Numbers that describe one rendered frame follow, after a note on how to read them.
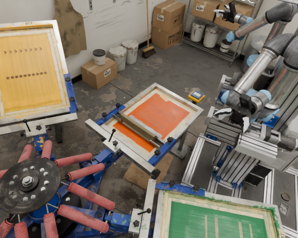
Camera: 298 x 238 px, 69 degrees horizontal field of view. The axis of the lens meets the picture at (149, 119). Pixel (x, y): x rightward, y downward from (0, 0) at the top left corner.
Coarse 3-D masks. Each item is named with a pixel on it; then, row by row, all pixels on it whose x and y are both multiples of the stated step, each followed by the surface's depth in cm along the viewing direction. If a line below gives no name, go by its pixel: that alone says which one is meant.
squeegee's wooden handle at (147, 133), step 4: (124, 116) 177; (124, 120) 180; (128, 120) 176; (132, 120) 175; (128, 124) 179; (132, 124) 175; (136, 124) 172; (136, 128) 174; (140, 128) 170; (144, 128) 170; (140, 132) 173; (144, 132) 170; (148, 132) 168; (148, 136) 170; (152, 136) 166; (152, 140) 169
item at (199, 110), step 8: (152, 88) 218; (160, 88) 218; (136, 96) 206; (176, 96) 211; (128, 104) 198; (184, 104) 208; (192, 104) 205; (200, 112) 198; (192, 120) 190; (104, 128) 176; (184, 128) 183; (120, 136) 171; (176, 136) 176; (128, 144) 167; (136, 152) 163
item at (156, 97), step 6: (156, 96) 214; (144, 102) 206; (150, 102) 207; (156, 102) 208; (162, 102) 208; (168, 102) 209; (138, 108) 200; (132, 114) 194; (144, 120) 190; (114, 126) 183; (120, 126) 184; (126, 126) 184; (126, 132) 179; (132, 132) 180
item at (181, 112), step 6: (168, 108) 204; (174, 108) 204; (180, 108) 205; (180, 114) 199; (186, 114) 200; (174, 120) 193; (180, 120) 194; (150, 126) 186; (168, 126) 188; (174, 126) 188; (162, 132) 183; (168, 132) 183; (132, 138) 176; (138, 138) 176; (162, 138) 178; (138, 144) 172; (144, 144) 172; (150, 144) 173; (150, 150) 169
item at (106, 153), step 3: (105, 150) 155; (108, 150) 156; (99, 153) 153; (102, 153) 153; (105, 153) 154; (108, 153) 154; (111, 153) 155; (96, 156) 151; (99, 156) 152; (102, 156) 152; (105, 156) 152; (108, 156) 154; (96, 159) 150; (99, 159) 150; (102, 159) 150; (105, 159) 153; (99, 162) 149; (102, 162) 151
